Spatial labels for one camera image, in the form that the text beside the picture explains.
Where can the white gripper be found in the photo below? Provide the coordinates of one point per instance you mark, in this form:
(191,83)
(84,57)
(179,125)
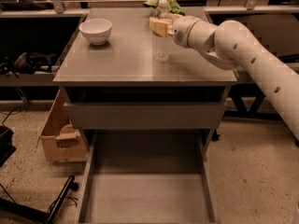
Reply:
(180,30)

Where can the clear plastic water bottle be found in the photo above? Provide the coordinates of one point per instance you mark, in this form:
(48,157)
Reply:
(160,44)

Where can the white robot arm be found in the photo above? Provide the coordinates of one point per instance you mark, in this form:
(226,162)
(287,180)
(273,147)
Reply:
(231,44)

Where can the grey drawer cabinet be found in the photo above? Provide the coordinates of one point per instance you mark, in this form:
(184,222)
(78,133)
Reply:
(123,71)

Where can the closed top drawer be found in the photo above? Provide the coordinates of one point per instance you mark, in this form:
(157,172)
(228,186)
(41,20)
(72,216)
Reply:
(103,116)

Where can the open middle drawer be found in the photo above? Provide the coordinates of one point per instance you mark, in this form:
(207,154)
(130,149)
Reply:
(146,178)

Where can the green chip bag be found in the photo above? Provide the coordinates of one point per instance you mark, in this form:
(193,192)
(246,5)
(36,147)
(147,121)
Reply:
(173,6)

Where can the white ceramic bowl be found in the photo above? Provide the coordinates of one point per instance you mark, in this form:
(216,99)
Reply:
(96,31)

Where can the black headset on shelf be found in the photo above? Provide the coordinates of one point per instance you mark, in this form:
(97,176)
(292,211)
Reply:
(28,63)

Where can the cardboard box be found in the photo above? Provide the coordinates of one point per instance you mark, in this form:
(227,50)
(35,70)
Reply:
(59,139)

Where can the black box at left edge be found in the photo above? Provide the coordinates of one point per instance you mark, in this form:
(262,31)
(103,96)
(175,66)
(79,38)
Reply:
(6,147)

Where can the black stand with cables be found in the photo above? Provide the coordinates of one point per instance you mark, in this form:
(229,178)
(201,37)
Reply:
(39,206)

